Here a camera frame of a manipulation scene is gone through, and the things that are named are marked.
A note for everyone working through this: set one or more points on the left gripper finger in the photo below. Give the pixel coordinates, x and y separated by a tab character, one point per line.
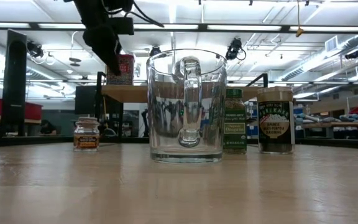
102	43

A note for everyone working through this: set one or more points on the smoked paprika red tin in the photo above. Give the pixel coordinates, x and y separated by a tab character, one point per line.
126	74

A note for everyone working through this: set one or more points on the wooden shelf black metal frame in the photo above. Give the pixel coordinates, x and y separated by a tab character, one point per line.
129	93

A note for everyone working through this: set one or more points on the small cork-topped glass jar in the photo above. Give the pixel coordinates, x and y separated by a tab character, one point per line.
86	137

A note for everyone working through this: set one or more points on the clear glass mug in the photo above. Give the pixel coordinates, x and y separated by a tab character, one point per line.
186	102

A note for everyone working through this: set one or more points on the oregano jar green lid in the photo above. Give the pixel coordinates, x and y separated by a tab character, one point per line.
235	127

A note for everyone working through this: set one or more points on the furikake seasoning jar tan lid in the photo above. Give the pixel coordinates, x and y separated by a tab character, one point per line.
275	124

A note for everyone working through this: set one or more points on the black monitor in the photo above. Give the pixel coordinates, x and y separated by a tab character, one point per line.
84	99

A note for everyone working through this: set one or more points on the person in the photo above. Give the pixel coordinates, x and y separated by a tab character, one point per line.
47	127

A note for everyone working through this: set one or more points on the LED light bar beam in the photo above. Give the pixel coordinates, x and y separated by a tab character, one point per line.
204	27

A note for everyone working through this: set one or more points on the white ceiling air vent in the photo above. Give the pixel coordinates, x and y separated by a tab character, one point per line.
331	43

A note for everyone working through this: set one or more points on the wooden workbench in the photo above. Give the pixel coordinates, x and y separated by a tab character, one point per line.
337	124

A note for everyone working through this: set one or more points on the black ceiling-mounted device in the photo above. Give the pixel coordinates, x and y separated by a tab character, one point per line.
352	55

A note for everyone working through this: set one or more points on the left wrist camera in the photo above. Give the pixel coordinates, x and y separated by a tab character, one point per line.
123	26

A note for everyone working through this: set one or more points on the small black ceiling camera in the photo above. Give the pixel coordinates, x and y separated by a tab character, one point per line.
155	50

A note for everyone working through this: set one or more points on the small black mounted camera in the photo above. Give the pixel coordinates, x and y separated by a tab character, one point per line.
34	49

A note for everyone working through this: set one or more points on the black aluminium table frame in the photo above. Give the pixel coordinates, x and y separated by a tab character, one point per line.
42	141

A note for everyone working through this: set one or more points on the black overhead camera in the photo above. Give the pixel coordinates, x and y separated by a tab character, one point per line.
235	48

